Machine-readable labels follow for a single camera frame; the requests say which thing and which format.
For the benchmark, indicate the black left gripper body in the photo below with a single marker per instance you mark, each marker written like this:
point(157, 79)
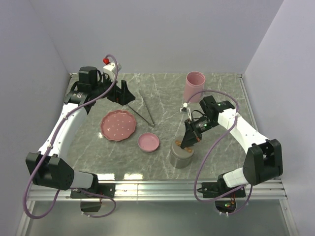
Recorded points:
point(113, 94)

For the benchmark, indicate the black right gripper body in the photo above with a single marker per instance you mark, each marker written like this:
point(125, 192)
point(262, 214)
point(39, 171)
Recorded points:
point(202, 125)

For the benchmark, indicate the grey round lid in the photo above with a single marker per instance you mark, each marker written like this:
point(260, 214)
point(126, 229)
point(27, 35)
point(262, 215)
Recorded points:
point(181, 153)

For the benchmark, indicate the grey cylindrical container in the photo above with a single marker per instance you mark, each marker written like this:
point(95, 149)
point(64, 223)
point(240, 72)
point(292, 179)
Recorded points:
point(180, 162)

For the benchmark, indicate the pink polka dot plate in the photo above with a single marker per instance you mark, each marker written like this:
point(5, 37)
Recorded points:
point(118, 125)

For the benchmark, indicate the pink round lid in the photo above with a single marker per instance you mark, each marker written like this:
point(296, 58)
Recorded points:
point(148, 142)

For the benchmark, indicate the pink cylindrical container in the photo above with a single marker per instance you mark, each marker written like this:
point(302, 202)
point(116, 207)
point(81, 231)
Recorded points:
point(194, 83)

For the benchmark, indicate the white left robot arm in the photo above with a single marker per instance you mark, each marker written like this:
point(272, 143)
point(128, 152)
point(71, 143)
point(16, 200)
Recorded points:
point(47, 166)

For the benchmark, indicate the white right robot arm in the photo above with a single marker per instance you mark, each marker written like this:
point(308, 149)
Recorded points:
point(263, 159)

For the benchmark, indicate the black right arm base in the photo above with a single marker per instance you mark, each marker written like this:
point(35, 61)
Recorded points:
point(216, 194)

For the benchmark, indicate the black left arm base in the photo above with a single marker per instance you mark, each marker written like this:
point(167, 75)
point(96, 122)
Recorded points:
point(98, 191)

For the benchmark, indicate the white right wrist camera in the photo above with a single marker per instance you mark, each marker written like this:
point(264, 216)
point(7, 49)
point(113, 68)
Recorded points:
point(185, 109)

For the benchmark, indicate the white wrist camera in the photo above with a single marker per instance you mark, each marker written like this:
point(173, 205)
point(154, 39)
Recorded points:
point(185, 109)
point(110, 69)

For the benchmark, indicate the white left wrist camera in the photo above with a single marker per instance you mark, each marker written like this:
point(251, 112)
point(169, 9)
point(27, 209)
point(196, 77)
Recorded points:
point(110, 69)

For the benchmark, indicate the aluminium front rail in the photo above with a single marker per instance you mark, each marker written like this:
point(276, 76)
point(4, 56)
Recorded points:
point(157, 190)

